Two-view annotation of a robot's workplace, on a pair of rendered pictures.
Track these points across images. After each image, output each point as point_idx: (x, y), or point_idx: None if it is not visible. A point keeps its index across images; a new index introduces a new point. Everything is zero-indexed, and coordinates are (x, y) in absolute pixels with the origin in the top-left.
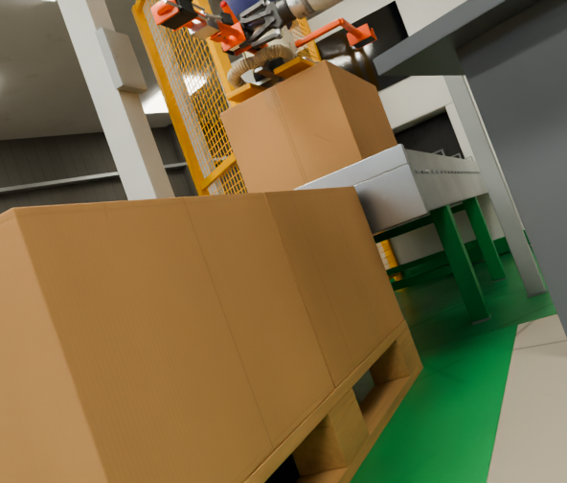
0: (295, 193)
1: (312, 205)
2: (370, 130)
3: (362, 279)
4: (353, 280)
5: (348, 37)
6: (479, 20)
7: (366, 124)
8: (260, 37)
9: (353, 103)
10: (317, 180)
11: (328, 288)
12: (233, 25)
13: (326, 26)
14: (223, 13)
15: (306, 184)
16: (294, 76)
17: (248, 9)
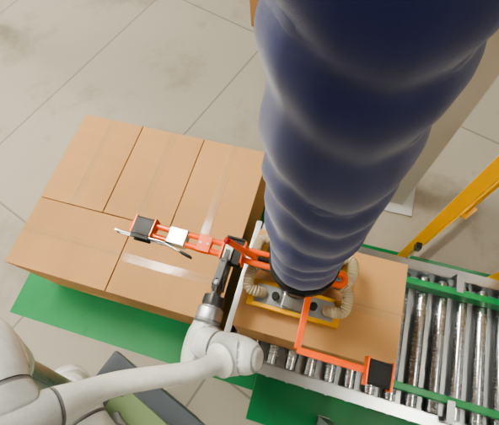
0: (132, 299)
1: (147, 304)
2: (289, 346)
3: (183, 318)
4: (172, 314)
5: (367, 356)
6: None
7: (285, 344)
8: (228, 272)
9: (270, 338)
10: (233, 301)
11: (144, 306)
12: (220, 251)
13: (297, 332)
14: (181, 253)
15: (235, 293)
16: (240, 296)
17: (217, 266)
